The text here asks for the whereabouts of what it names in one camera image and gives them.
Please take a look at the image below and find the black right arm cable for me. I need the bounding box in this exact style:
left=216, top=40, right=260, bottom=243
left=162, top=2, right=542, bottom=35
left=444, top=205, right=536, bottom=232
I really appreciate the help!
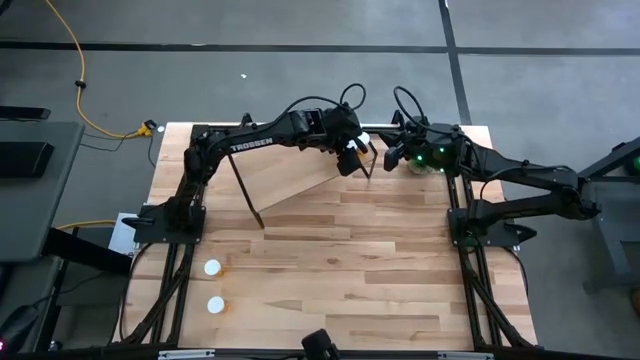
left=392, top=85, right=466, bottom=139

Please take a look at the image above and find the dark rounded object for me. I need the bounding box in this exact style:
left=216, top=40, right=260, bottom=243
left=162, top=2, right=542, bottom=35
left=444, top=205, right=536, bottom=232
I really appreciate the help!
left=301, top=328, right=342, bottom=360

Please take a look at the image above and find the wooden ramp board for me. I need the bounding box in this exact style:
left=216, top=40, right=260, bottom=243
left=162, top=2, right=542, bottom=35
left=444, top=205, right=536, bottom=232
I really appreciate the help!
left=227, top=130, right=380, bottom=230

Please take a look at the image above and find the yellow cable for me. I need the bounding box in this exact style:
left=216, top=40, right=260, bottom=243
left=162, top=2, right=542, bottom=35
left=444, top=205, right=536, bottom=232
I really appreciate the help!
left=44, top=0, right=157, bottom=140
left=56, top=218, right=117, bottom=232

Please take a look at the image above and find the silver metal bracket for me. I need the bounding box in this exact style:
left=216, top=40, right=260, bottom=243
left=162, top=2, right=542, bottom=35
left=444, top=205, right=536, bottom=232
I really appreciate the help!
left=437, top=351, right=495, bottom=360
left=157, top=349, right=216, bottom=360

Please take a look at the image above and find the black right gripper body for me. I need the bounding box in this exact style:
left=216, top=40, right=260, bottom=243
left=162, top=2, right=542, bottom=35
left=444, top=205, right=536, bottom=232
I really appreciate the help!
left=399, top=122, right=469, bottom=174

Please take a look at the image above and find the black metal table frame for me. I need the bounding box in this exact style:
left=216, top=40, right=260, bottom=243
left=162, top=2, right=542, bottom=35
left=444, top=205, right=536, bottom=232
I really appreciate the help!
left=112, top=107, right=540, bottom=360

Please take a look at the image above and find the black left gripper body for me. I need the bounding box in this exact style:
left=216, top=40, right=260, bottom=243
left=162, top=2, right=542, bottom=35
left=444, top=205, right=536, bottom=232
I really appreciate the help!
left=322, top=105, right=364, bottom=151

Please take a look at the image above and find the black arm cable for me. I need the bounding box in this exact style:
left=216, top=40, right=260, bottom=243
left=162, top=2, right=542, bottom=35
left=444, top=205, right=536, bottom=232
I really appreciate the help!
left=392, top=85, right=466, bottom=139
left=269, top=82, right=368, bottom=126

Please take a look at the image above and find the white paper sheet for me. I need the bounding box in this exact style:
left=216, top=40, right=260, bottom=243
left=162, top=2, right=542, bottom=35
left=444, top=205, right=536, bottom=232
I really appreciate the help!
left=108, top=212, right=142, bottom=257

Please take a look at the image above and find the green potted plant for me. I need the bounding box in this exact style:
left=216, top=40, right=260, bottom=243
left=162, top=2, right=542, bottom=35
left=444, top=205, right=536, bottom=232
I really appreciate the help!
left=407, top=159, right=435, bottom=177

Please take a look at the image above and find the dark grey cart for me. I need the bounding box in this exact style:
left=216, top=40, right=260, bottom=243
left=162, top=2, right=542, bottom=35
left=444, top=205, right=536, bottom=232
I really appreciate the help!
left=553, top=135, right=640, bottom=294

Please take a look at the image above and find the black desk leg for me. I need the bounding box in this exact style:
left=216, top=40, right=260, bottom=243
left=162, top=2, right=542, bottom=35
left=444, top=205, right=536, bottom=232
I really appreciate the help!
left=42, top=227, right=135, bottom=276

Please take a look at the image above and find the flat black bar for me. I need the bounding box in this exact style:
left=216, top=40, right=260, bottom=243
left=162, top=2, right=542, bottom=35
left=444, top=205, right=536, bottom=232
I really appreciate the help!
left=0, top=105, right=52, bottom=121

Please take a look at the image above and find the grey desk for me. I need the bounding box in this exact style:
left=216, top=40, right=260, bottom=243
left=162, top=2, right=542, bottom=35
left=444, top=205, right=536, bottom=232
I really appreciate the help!
left=0, top=119, right=85, bottom=265

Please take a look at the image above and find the black rectangular pad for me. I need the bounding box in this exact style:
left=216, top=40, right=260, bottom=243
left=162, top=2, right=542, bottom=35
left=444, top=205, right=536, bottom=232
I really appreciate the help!
left=0, top=141, right=55, bottom=180

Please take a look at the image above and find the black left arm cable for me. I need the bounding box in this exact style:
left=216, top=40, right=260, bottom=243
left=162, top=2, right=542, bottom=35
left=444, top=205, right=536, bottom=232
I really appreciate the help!
left=269, top=82, right=368, bottom=126

